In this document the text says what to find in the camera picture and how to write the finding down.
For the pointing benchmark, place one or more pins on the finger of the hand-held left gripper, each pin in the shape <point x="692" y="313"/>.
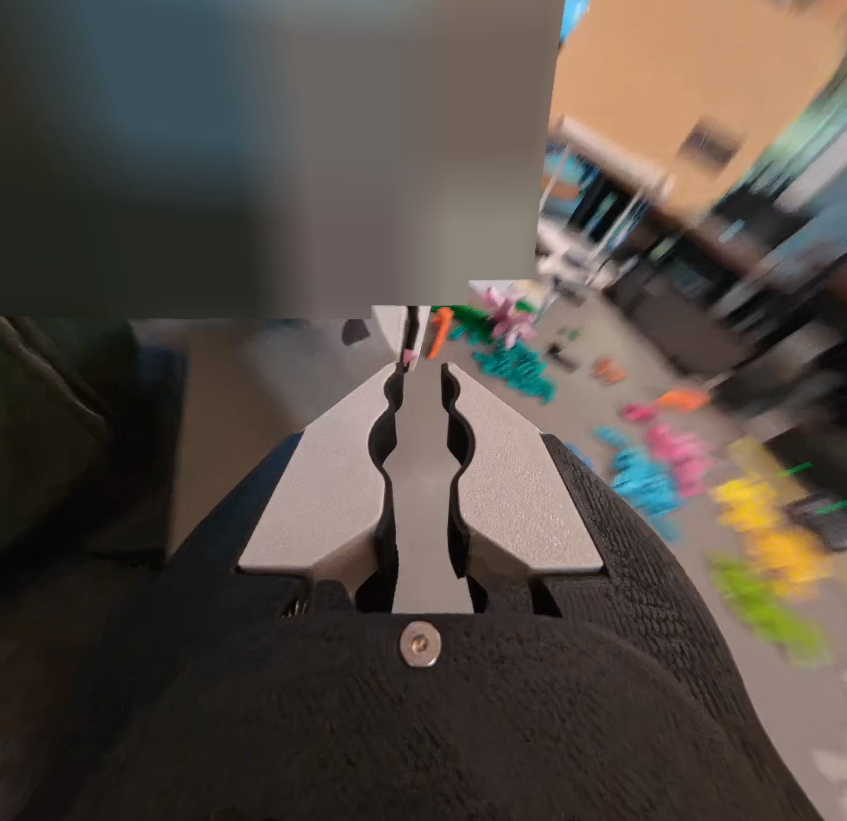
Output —
<point x="422" y="335"/>
<point x="390" y="331"/>

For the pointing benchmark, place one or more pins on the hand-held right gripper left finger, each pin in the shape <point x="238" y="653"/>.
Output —
<point x="324" y="497"/>

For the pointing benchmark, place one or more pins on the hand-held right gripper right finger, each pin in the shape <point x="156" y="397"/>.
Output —
<point x="516" y="497"/>

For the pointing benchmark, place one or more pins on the long orange lego piece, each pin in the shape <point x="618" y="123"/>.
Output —
<point x="439" y="331"/>

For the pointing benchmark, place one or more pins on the green lego stems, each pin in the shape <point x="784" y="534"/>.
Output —
<point x="471" y="322"/>

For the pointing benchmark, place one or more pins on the pink lego flower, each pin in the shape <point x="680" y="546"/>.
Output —
<point x="508" y="315"/>

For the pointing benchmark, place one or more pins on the pile of teal lego bricks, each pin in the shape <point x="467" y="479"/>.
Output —
<point x="516" y="371"/>

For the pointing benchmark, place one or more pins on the pile of cyan lego bricks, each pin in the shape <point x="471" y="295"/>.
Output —
<point x="642" y="484"/>

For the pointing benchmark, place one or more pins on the small orange lego piece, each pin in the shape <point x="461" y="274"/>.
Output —
<point x="609" y="370"/>

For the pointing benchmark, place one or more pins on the pile of pink lego bricks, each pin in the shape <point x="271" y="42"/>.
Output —
<point x="681" y="454"/>

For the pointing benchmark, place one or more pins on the pile of yellow lego bricks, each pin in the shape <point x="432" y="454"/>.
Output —
<point x="774" y="536"/>

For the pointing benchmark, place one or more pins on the pile of lime lego bricks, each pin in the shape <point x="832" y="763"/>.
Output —
<point x="767" y="609"/>

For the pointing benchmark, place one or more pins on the small black item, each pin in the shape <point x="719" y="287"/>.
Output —
<point x="561" y="357"/>

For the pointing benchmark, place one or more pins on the dark desk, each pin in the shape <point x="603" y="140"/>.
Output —
<point x="721" y="285"/>

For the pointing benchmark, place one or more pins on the black device with green light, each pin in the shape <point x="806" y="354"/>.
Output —
<point x="820" y="517"/>

